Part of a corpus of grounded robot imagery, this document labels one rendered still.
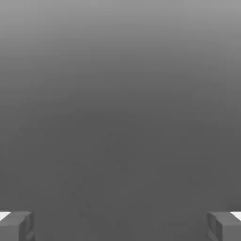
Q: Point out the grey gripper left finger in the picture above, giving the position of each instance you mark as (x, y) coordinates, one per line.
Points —
(14, 226)

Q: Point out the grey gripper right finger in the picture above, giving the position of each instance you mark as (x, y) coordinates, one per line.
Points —
(226, 227)

